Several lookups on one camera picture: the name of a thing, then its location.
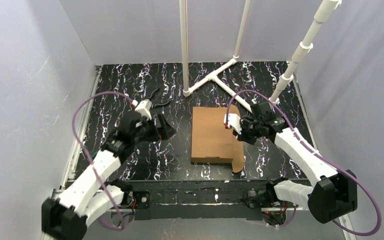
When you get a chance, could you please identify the brown cardboard box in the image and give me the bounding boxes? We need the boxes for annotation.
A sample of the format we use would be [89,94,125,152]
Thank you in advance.
[191,105,245,174]

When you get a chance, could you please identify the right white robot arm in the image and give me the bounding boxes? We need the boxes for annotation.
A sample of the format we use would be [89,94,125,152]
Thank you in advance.
[223,102,358,224]

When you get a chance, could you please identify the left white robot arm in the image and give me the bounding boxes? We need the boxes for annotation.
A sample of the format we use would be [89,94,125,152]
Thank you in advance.
[41,113,176,240]

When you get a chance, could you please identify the black pliers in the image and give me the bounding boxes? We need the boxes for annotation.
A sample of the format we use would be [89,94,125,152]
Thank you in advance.
[147,88,171,109]

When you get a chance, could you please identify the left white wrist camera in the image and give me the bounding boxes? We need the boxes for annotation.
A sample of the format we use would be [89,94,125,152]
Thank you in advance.
[131,99,152,121]

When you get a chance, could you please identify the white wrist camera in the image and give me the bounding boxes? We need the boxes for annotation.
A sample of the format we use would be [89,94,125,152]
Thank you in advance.
[131,99,152,121]
[223,113,242,133]

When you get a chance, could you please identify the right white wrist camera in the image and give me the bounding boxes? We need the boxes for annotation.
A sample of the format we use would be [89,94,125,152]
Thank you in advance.
[223,113,242,133]

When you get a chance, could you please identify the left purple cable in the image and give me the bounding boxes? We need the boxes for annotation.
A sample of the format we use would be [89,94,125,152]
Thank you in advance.
[71,91,138,232]

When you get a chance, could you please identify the purple cable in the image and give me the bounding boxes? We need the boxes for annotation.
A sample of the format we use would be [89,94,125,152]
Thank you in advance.
[71,91,138,232]
[226,89,383,237]

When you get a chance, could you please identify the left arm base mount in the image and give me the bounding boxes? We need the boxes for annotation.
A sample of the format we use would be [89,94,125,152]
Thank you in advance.
[109,179,151,214]

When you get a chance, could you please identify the aluminium table frame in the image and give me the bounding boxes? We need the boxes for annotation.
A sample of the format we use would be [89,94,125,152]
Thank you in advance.
[41,65,358,240]

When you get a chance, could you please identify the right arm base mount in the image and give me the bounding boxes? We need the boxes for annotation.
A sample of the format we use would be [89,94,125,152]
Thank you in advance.
[240,177,297,229]

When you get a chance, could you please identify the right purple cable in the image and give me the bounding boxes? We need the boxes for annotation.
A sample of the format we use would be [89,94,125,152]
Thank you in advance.
[226,89,383,237]

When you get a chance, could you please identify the white PVC pipe frame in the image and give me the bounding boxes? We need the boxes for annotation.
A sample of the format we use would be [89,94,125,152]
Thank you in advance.
[179,0,342,103]

